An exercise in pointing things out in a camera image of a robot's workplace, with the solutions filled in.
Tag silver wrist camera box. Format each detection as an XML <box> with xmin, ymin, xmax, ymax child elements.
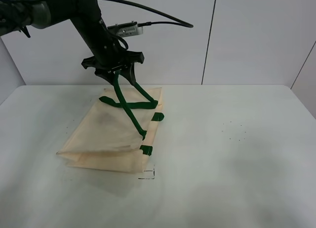
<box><xmin>107</xmin><ymin>21</ymin><xmax>144</xmax><ymax>38</ymax></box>

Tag white linen bag green handles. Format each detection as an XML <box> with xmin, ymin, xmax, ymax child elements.
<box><xmin>57</xmin><ymin>87</ymin><xmax>164</xmax><ymax>173</ymax></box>

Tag black camera cable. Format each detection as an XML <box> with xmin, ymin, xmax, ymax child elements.
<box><xmin>93</xmin><ymin>0</ymin><xmax>195</xmax><ymax>29</ymax></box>

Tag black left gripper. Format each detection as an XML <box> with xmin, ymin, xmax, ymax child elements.
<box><xmin>81</xmin><ymin>44</ymin><xmax>145</xmax><ymax>86</ymax></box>

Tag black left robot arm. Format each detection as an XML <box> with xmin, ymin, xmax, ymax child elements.
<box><xmin>0</xmin><ymin>0</ymin><xmax>144</xmax><ymax>86</ymax></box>

